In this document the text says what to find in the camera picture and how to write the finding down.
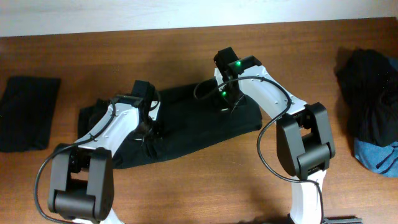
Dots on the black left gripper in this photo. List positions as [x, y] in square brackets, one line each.
[158, 133]

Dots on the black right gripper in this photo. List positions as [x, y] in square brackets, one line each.
[222, 104]

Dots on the black trousers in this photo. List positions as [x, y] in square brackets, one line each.
[189, 126]

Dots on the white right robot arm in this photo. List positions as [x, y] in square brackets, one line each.
[305, 144]

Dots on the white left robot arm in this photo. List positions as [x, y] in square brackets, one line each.
[81, 182]

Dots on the black folded garment left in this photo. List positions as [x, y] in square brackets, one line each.
[27, 108]

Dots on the black garment right pile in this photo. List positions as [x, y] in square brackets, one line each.
[368, 83]

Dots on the blue striped garment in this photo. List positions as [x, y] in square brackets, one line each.
[375, 146]

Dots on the black base bracket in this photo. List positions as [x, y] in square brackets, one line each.
[352, 220]

